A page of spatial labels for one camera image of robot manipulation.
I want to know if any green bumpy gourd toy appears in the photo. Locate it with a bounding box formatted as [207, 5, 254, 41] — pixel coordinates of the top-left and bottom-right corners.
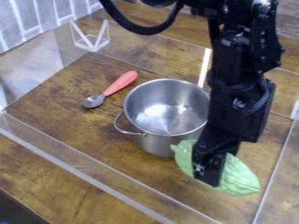
[171, 140, 260, 196]

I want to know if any silver metal pot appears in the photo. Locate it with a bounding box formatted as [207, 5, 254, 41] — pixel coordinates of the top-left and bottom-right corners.
[113, 79, 210, 158]

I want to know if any clear acrylic corner bracket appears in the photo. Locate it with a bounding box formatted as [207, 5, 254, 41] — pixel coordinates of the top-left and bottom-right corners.
[69, 20, 109, 53]

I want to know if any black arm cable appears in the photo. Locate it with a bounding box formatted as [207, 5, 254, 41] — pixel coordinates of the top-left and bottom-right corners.
[97, 0, 184, 36]

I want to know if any red-handled metal spoon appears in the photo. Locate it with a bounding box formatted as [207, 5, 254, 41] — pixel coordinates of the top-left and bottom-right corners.
[83, 71, 137, 109]

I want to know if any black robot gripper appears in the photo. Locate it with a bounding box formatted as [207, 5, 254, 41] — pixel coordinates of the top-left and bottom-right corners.
[191, 72, 276, 187]

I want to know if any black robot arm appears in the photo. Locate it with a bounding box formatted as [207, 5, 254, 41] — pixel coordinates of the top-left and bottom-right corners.
[141, 0, 284, 187]

